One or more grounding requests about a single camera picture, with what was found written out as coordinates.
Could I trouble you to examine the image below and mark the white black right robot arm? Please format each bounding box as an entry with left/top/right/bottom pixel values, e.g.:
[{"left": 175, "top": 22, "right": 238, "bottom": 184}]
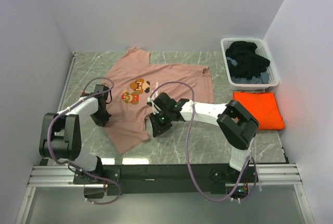
[{"left": 147, "top": 93, "right": 259, "bottom": 182}]

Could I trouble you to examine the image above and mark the folded orange t-shirt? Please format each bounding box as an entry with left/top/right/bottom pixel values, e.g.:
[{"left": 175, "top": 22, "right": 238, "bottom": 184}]
[{"left": 233, "top": 91, "right": 285, "bottom": 130}]

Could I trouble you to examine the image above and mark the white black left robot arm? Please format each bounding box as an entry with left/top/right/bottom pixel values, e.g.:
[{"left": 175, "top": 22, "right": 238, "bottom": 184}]
[{"left": 39, "top": 84, "right": 112, "bottom": 183}]

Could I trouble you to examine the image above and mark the white plastic laundry basket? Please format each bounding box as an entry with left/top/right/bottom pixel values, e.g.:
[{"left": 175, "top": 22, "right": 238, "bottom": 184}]
[{"left": 221, "top": 37, "right": 279, "bottom": 91}]

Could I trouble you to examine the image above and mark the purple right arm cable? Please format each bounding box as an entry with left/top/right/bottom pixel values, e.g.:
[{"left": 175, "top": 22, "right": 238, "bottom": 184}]
[{"left": 147, "top": 81, "right": 260, "bottom": 203}]

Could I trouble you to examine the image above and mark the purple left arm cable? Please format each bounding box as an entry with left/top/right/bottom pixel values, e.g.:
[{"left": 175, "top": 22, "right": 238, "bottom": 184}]
[{"left": 48, "top": 77, "right": 122, "bottom": 205}]

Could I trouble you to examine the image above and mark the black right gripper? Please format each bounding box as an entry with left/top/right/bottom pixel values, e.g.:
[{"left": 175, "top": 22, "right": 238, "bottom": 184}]
[{"left": 149, "top": 109, "right": 173, "bottom": 138}]

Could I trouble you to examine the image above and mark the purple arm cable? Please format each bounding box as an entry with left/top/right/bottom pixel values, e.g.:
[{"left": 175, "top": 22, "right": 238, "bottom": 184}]
[
  {"left": 147, "top": 81, "right": 260, "bottom": 203},
  {"left": 48, "top": 77, "right": 122, "bottom": 205}
]

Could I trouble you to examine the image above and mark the blue garment in basket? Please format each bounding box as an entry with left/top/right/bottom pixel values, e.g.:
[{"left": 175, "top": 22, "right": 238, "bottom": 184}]
[{"left": 226, "top": 57, "right": 270, "bottom": 84}]

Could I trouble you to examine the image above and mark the aluminium frame rail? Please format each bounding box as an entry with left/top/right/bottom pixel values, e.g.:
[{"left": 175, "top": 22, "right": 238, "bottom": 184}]
[{"left": 28, "top": 164, "right": 302, "bottom": 188}]

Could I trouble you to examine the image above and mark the pink printed t-shirt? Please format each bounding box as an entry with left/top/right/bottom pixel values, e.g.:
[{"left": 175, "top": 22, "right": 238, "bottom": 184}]
[{"left": 104, "top": 47, "right": 213, "bottom": 154}]

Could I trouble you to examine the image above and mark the black robot mounting base bar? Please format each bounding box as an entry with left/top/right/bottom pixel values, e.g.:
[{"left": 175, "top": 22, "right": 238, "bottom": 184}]
[{"left": 73, "top": 163, "right": 256, "bottom": 199}]

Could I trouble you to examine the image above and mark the black t-shirt in basket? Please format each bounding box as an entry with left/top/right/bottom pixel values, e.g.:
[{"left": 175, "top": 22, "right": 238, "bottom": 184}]
[{"left": 225, "top": 41, "right": 271, "bottom": 79}]

